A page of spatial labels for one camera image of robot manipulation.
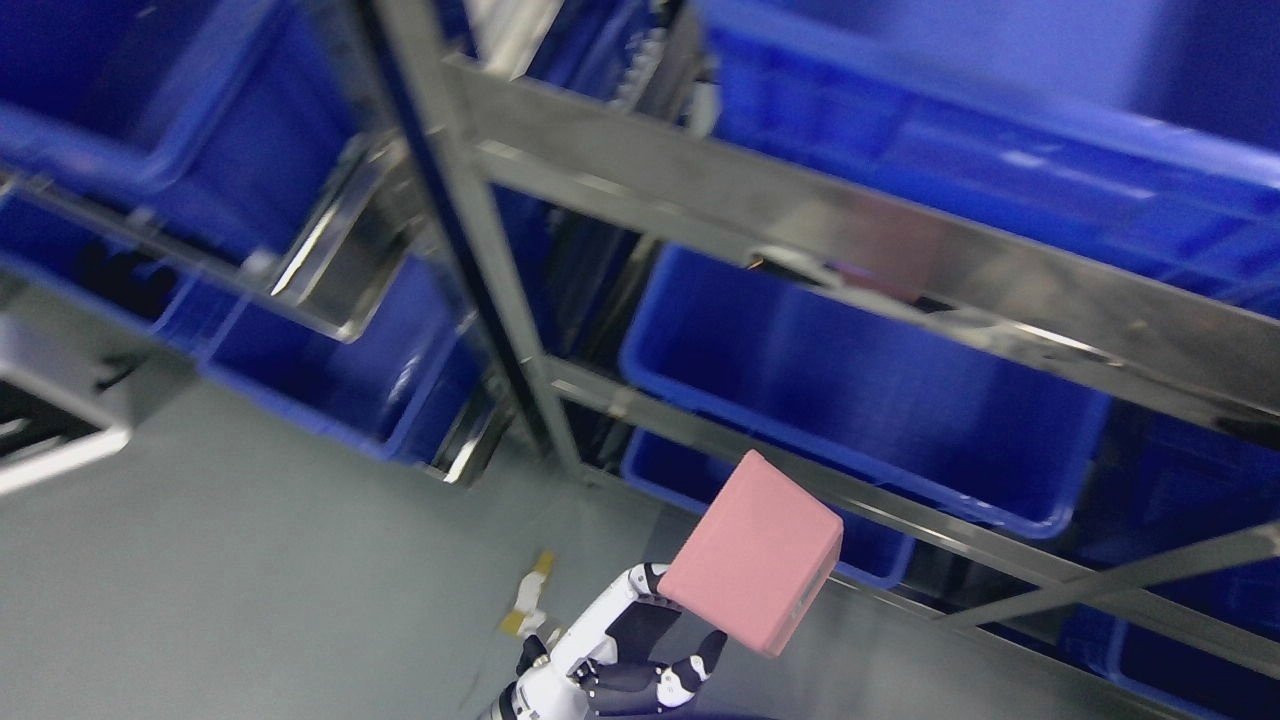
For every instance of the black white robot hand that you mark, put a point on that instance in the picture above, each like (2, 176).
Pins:
(608, 652)

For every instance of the pink plastic storage box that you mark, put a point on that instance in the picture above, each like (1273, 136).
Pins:
(753, 564)

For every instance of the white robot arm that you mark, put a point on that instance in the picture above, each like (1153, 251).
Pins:
(544, 688)

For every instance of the blue bin left shelf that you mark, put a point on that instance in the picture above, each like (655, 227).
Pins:
(986, 440)

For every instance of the blue bin left rack lower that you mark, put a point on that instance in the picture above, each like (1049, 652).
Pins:
(393, 394)

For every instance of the blue bin upper left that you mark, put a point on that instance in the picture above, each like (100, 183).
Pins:
(223, 118)

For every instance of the blue bin top right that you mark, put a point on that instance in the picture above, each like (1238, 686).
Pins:
(1142, 134)

